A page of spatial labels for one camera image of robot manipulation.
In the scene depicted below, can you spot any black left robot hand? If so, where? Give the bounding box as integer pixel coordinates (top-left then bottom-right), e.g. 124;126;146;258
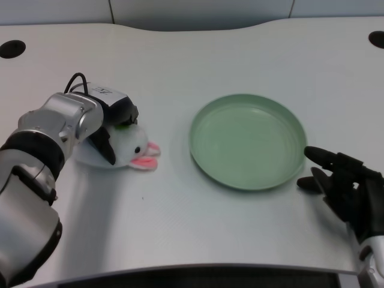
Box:
86;80;140;166

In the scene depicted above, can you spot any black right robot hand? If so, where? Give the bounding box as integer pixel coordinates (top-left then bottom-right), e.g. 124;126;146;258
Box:
296;146;384;241

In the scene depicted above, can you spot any white rabbit plush doll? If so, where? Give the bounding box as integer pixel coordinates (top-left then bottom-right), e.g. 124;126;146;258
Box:
73;124;162;172

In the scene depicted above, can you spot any green round plate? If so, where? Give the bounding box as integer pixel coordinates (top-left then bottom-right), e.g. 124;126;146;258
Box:
188;94;308;191

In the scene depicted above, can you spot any black robot torso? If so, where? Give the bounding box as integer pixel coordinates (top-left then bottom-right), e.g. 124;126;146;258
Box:
55;265;341;288

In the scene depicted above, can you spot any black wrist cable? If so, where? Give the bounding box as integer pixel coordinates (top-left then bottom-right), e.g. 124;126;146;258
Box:
64;72;91;94

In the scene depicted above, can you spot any black table cable grommet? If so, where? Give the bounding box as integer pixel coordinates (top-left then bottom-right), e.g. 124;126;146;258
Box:
0;40;26;59
368;31;384;49

